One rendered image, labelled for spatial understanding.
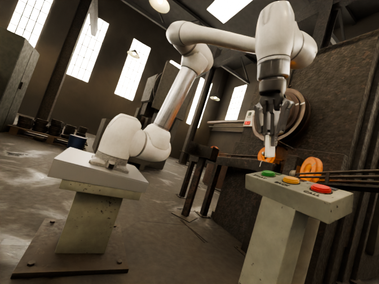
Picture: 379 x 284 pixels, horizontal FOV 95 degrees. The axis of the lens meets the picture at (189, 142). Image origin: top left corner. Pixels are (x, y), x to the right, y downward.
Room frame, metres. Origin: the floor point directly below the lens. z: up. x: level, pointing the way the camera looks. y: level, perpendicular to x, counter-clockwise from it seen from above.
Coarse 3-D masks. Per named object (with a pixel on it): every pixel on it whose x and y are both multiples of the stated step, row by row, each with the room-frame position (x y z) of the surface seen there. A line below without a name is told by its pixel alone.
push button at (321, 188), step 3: (312, 186) 0.43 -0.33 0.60; (315, 186) 0.43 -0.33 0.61; (318, 186) 0.43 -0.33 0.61; (321, 186) 0.43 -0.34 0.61; (324, 186) 0.43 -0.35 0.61; (327, 186) 0.43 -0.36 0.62; (312, 189) 0.43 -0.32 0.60; (315, 189) 0.42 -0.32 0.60; (318, 189) 0.41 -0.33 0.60; (321, 189) 0.41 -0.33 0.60; (324, 189) 0.41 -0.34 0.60; (327, 189) 0.41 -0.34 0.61; (330, 189) 0.41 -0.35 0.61; (321, 192) 0.41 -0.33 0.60; (324, 192) 0.41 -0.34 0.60; (327, 192) 0.41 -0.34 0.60; (330, 192) 0.41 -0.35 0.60
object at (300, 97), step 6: (288, 90) 1.37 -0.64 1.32; (294, 90) 1.32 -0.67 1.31; (300, 96) 1.27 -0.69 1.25; (300, 102) 1.26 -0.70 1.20; (306, 102) 1.27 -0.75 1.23; (300, 108) 1.25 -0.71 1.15; (306, 108) 1.24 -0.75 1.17; (300, 114) 1.24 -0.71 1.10; (306, 114) 1.24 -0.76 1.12; (252, 120) 1.62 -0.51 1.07; (300, 120) 1.23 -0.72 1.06; (252, 126) 1.60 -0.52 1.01; (294, 126) 1.25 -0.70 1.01; (300, 126) 1.26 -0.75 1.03; (288, 132) 1.28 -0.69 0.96; (294, 132) 1.28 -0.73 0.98; (258, 138) 1.51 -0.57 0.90; (282, 138) 1.31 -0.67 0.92; (288, 138) 1.33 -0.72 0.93
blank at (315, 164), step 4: (308, 160) 0.99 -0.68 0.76; (312, 160) 0.95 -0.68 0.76; (316, 160) 0.92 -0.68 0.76; (304, 164) 1.02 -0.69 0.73; (308, 164) 0.98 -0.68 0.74; (312, 164) 0.94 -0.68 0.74; (316, 164) 0.91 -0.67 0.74; (320, 164) 0.91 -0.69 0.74; (304, 168) 1.01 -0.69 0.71; (308, 168) 1.00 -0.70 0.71; (312, 168) 0.93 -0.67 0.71; (316, 168) 0.90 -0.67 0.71; (320, 168) 0.90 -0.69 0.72; (308, 180) 0.94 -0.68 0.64; (312, 180) 0.92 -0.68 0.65; (316, 180) 0.91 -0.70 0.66
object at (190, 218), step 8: (192, 144) 1.80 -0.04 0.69; (192, 152) 1.85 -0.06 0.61; (200, 152) 1.85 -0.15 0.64; (208, 152) 1.82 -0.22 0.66; (216, 152) 1.70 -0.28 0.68; (200, 160) 1.70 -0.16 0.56; (208, 160) 1.80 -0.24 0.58; (216, 160) 1.77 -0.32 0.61; (200, 168) 1.69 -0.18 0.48; (200, 176) 1.73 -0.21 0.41; (192, 184) 1.70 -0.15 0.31; (192, 192) 1.69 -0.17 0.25; (192, 200) 1.71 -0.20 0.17; (184, 208) 1.71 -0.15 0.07; (184, 216) 1.69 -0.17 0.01; (192, 216) 1.75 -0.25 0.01
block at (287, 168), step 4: (288, 156) 1.23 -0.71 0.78; (292, 156) 1.21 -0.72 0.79; (296, 156) 1.19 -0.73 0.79; (288, 160) 1.22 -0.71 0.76; (292, 160) 1.20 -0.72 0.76; (296, 160) 1.18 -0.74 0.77; (300, 160) 1.19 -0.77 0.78; (304, 160) 1.22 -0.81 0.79; (288, 164) 1.22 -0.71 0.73; (292, 164) 1.19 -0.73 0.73; (296, 164) 1.18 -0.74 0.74; (300, 164) 1.20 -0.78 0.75; (284, 168) 1.23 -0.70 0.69; (288, 168) 1.21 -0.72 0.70; (292, 168) 1.19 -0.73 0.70; (284, 172) 1.23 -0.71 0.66; (288, 172) 1.20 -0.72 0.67
